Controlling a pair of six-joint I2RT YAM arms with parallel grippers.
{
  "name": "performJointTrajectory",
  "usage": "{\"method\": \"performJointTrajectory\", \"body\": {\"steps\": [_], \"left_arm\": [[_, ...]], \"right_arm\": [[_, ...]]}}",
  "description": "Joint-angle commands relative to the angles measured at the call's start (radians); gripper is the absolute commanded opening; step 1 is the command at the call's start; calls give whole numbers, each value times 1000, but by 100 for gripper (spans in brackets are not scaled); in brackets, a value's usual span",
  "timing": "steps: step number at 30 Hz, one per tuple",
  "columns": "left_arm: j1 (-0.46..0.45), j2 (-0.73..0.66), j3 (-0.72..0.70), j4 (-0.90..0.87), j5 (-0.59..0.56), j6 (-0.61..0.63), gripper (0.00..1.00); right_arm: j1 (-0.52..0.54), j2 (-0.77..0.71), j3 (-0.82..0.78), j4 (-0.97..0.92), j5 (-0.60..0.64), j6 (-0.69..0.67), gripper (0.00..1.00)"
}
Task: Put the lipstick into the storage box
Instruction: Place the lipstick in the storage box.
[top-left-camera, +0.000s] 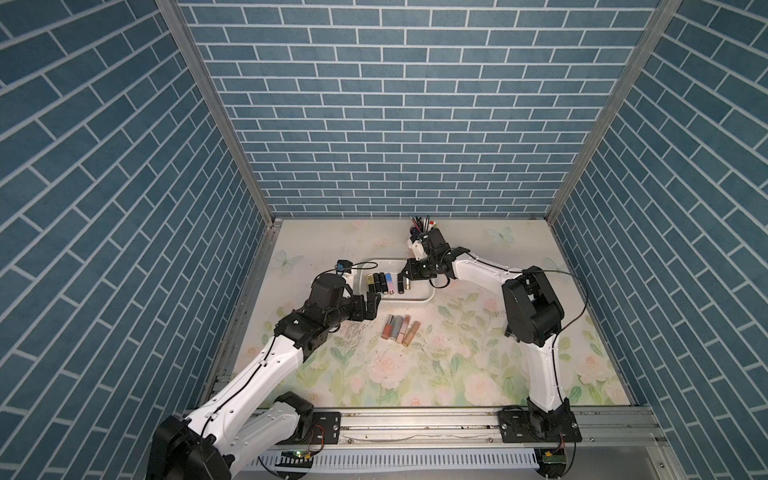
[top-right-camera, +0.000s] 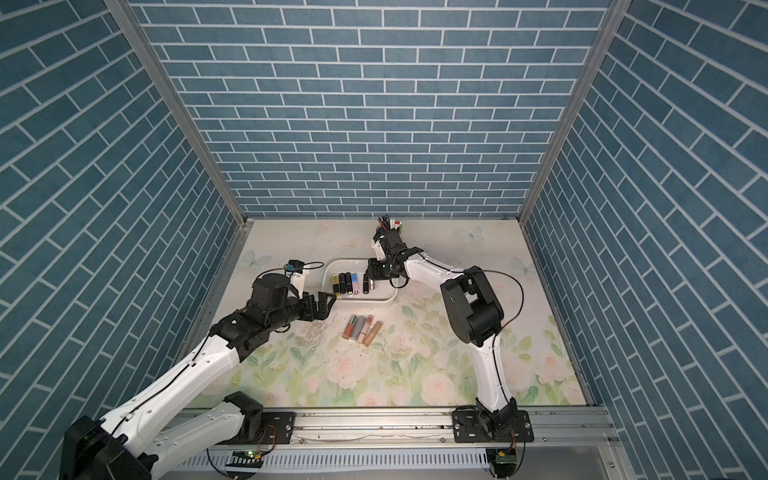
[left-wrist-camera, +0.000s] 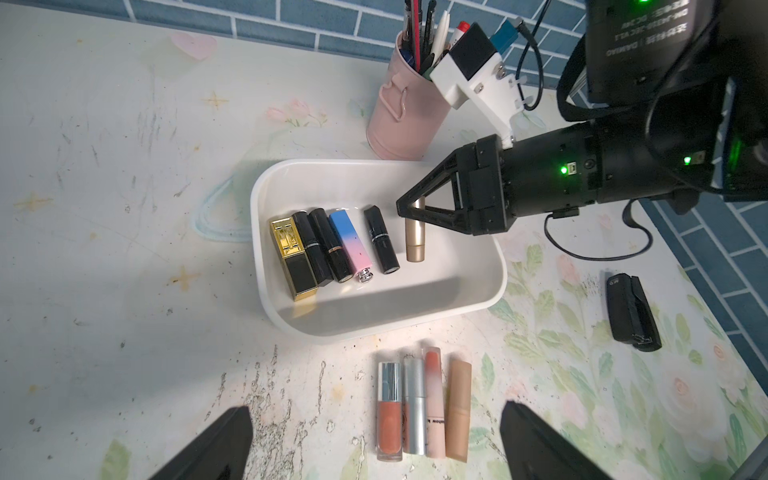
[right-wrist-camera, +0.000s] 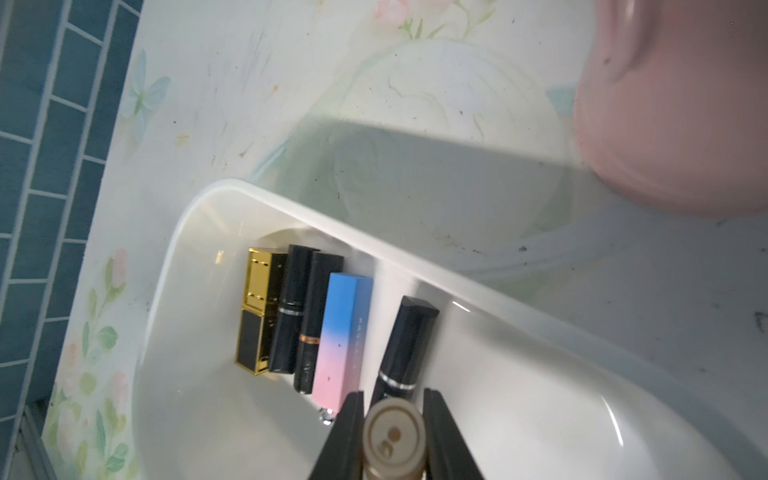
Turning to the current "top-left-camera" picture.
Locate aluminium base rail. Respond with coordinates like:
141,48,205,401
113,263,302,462
173,406,667,451

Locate white plastic storage box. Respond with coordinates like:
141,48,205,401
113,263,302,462
353,258,435,306

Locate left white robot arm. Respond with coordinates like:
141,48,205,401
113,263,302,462
146,272,381,479

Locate floral table mat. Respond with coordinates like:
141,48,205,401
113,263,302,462
234,219,629,408

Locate blue pink lipstick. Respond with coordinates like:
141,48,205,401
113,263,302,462
385,272,396,295

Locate tan lipstick tube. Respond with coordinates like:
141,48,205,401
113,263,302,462
402,321,420,346

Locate left green circuit board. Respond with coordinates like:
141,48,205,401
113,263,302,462
275,450,314,471

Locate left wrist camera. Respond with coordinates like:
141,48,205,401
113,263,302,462
335,259,355,295

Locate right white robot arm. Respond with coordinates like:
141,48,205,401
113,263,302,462
402,223,582,445

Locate right green circuit board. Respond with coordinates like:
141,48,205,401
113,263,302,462
536,450,568,479

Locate silver lip gloss tube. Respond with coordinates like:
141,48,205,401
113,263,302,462
389,315,403,341

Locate green circuit board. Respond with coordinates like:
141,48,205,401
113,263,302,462
536,450,568,479
275,450,314,471

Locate red lip gloss tube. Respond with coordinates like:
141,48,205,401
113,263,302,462
381,315,394,340

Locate pink lip gloss tube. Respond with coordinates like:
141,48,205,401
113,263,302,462
395,315,411,344

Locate pens in cup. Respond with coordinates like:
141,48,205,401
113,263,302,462
411,215,436,233

